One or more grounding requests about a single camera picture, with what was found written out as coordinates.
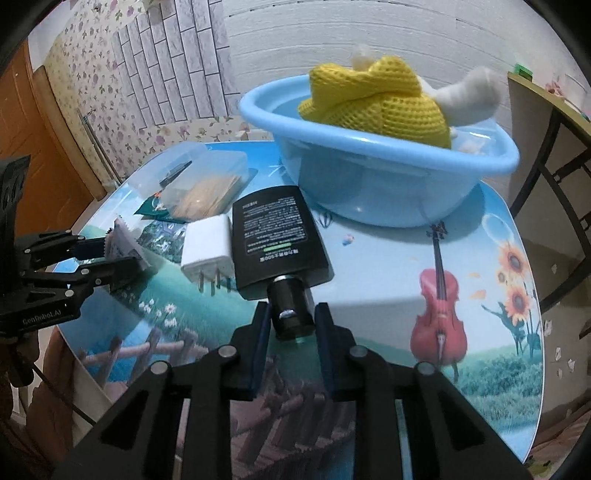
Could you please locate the yellow side table black legs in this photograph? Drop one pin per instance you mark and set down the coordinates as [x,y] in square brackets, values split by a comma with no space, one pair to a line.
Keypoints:
[526,120]

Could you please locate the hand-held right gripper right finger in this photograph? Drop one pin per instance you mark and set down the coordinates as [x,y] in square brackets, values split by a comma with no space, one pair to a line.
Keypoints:
[325,350]

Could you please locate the green snack packet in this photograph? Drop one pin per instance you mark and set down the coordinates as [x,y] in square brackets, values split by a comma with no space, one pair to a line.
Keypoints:
[152,210]

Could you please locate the white charger plug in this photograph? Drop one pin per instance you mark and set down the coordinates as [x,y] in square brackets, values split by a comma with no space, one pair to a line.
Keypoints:
[207,244]

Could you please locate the clear plastic box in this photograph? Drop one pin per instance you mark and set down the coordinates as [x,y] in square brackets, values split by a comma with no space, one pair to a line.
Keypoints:
[152,175]

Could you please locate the small green box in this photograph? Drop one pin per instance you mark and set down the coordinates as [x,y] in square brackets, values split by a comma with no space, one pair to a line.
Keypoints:
[524,69]

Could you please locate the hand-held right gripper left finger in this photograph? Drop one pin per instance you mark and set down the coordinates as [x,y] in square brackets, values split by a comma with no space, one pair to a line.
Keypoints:
[261,350]

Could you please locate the black bottle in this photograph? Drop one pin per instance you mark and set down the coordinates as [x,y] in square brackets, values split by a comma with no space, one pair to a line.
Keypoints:
[272,235]

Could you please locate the white plush toy yellow dress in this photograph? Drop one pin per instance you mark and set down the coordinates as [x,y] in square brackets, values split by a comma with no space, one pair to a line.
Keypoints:
[378,101]

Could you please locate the wooden door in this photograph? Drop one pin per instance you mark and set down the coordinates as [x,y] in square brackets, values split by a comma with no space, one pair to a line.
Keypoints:
[46,138]

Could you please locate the clear box of toothpicks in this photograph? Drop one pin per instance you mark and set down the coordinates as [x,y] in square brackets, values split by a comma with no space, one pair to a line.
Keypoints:
[207,194]

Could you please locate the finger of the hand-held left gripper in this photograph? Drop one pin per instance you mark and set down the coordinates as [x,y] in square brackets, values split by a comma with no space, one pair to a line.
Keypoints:
[92,247]
[106,272]

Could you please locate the blue plastic basin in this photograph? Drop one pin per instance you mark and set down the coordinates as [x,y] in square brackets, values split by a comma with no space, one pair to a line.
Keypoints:
[369,184]

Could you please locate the pink flower ornament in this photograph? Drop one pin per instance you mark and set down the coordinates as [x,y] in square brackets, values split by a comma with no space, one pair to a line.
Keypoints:
[552,86]

